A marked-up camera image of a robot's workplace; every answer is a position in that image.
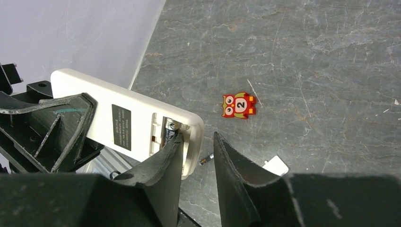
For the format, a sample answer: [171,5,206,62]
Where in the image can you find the red battery pack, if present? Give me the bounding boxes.
[221,92,257,120]

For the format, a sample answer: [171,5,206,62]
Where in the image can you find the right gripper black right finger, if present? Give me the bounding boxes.
[213,132,286,227]

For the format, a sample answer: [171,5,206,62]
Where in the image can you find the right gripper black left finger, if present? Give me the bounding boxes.
[113,133,184,227]

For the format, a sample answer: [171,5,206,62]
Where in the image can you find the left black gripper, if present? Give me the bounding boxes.
[0,63,104,173]

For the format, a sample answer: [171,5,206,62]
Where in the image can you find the small black battery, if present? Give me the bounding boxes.
[160,117,180,148]
[200,154,214,165]

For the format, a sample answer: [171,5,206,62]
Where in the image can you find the white remote control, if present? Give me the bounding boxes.
[51,69,204,179]

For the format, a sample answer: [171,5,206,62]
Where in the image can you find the white battery cover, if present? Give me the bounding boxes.
[262,155,289,176]

